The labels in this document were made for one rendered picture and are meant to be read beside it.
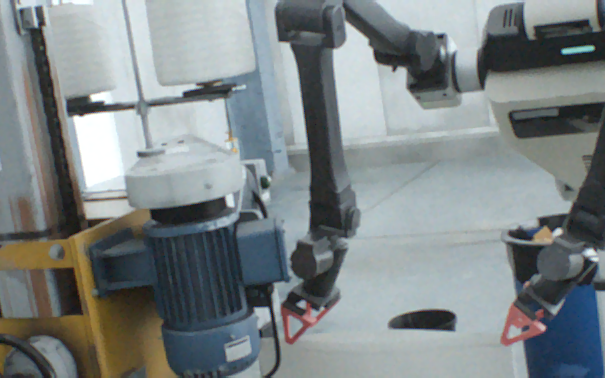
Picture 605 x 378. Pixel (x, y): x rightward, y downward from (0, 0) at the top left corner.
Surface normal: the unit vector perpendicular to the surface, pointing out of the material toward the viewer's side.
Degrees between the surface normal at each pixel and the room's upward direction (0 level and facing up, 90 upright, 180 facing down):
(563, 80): 40
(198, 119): 90
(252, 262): 90
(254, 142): 90
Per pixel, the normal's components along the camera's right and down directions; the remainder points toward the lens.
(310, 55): -0.50, 0.51
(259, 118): -0.39, 0.22
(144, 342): 0.91, -0.07
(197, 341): -0.17, 0.22
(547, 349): -0.70, 0.27
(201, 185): 0.45, 0.10
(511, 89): -0.37, -0.61
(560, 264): -0.57, 0.01
